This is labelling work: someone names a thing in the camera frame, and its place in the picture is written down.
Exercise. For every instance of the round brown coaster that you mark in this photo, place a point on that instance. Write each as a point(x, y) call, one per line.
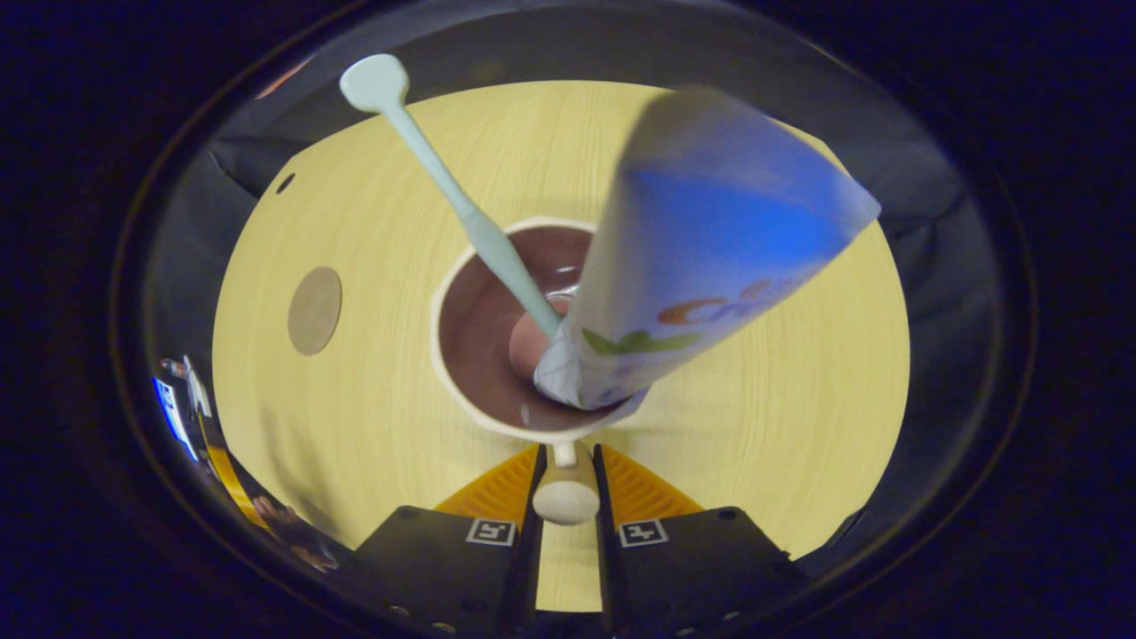
point(314, 311)

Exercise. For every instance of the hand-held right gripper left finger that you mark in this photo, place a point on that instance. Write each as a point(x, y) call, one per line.
point(531, 550)

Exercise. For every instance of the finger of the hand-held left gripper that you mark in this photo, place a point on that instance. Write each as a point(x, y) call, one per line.
point(232, 479)

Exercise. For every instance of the white side table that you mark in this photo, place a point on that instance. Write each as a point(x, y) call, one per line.
point(199, 388)

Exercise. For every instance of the light blue toothbrush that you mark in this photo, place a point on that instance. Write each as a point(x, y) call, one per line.
point(444, 182)

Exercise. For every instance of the beige cup with brown inside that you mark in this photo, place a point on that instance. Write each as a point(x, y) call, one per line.
point(479, 328)

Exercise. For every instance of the wooden desktop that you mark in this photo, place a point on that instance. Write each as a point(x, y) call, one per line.
point(355, 426)

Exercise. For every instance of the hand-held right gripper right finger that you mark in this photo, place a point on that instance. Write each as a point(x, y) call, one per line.
point(609, 550)

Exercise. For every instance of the white toothpaste tube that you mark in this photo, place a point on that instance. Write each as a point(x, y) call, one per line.
point(710, 240)

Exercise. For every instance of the small red object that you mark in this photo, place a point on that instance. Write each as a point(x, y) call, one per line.
point(173, 367)

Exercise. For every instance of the bright screen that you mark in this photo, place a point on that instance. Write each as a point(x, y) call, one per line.
point(173, 417)

